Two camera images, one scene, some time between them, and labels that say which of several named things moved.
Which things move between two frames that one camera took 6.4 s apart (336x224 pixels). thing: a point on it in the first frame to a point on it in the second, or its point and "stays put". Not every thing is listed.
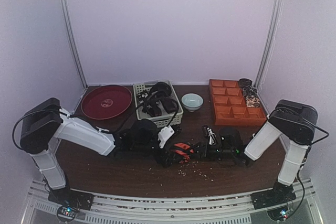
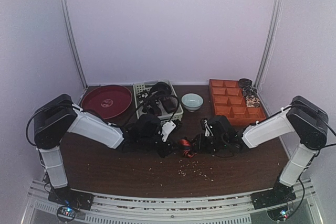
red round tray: (105, 102) stays put
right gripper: (202, 152) to (200, 140)
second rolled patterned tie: (252, 101) stays put
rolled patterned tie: (249, 91) stays put
